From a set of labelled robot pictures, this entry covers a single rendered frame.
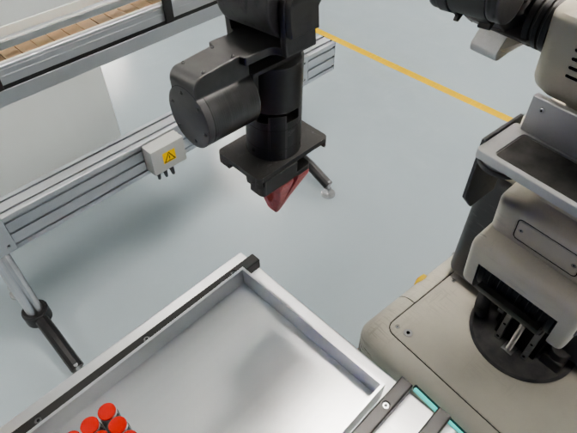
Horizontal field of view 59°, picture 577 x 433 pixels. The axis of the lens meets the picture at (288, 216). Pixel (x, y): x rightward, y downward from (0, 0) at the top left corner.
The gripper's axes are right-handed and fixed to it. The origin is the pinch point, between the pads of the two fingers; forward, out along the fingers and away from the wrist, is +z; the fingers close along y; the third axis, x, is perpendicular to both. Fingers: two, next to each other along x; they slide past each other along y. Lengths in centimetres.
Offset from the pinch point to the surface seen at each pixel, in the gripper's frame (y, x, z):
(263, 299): 1.3, -1.1, 20.0
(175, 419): 21.0, 4.2, 20.0
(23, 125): -11, -142, 71
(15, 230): 16, -84, 61
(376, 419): 4.2, 22.0, 17.9
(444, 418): -1.6, 27.7, 17.7
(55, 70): -8, -82, 21
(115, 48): -24, -82, 22
